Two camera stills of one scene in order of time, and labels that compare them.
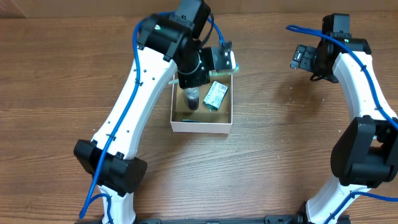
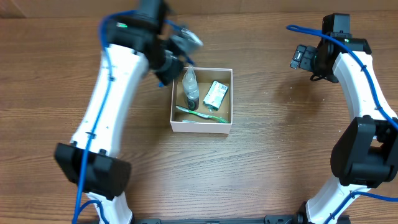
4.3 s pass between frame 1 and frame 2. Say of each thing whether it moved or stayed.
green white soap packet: stayed
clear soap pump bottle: stayed
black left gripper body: moved
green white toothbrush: moved
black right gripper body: stayed
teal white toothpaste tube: stayed
